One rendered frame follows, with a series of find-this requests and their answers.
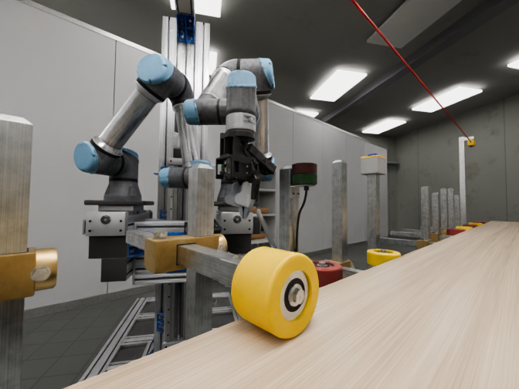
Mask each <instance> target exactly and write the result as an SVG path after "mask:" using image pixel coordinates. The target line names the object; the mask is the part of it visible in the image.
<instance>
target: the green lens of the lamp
mask: <svg viewBox="0 0 519 389"><path fill-rule="evenodd" d="M294 184H317V175H316V174H293V175H292V185H294Z"/></svg>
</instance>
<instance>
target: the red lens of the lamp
mask: <svg viewBox="0 0 519 389"><path fill-rule="evenodd" d="M295 173H315V174H317V164H313V163H299V164H292V174H295Z"/></svg>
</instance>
